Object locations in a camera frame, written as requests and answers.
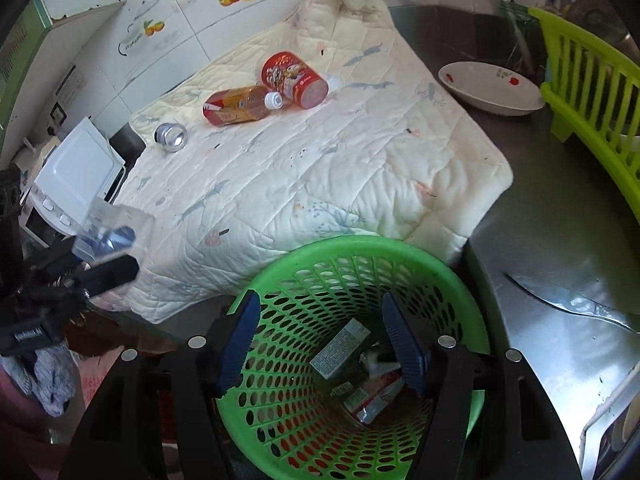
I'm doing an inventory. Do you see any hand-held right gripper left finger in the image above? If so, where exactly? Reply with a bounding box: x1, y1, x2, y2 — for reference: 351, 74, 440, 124
60, 289, 262, 480

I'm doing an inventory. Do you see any dark knife holder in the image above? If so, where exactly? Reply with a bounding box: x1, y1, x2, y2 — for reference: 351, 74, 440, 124
500, 0, 546, 73

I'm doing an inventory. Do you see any metal pot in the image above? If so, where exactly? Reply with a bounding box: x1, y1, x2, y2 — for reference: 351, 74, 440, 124
565, 0, 631, 46

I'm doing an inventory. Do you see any green cabinet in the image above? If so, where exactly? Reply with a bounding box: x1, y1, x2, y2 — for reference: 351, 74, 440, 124
0, 0, 53, 136

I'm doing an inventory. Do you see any white bowl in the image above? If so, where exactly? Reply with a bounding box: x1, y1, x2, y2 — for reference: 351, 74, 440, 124
438, 61, 546, 117

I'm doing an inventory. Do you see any blue white cloth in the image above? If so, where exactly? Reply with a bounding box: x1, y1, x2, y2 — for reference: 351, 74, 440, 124
0, 345, 78, 418

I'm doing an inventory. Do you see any white microwave oven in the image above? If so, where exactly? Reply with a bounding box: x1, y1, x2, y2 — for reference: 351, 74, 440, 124
20, 116, 127, 248

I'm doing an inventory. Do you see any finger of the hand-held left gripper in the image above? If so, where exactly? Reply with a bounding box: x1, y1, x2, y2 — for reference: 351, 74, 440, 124
45, 226, 137, 267
80, 254, 141, 297

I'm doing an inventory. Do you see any red cola can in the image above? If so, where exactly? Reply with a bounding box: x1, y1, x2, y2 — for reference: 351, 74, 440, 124
345, 370, 407, 425

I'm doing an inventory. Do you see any green dish rack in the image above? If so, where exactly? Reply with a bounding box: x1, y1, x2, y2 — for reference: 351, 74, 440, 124
527, 6, 640, 223

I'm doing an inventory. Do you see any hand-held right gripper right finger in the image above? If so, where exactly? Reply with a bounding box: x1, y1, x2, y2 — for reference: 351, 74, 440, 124
381, 291, 583, 480

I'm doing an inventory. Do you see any cream quilted blanket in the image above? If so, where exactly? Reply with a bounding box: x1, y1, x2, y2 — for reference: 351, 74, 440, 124
90, 0, 515, 323

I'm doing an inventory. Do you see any green plastic basket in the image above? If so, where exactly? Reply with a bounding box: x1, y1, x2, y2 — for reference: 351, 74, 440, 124
214, 235, 491, 480

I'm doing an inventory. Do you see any white kettle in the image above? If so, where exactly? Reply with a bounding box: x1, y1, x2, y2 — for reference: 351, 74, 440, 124
12, 140, 61, 171

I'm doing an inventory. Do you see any silver blue drink can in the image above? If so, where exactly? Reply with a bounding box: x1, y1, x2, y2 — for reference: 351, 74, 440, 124
153, 121, 188, 153

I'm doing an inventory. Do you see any white milk carton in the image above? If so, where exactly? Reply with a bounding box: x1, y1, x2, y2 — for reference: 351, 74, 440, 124
309, 317, 372, 381

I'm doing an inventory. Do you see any metal sink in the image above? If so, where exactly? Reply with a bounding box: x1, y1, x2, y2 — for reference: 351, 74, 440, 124
580, 370, 640, 480

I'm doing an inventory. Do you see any red label tea bottle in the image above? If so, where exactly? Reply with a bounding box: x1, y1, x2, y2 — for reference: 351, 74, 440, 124
202, 86, 285, 127

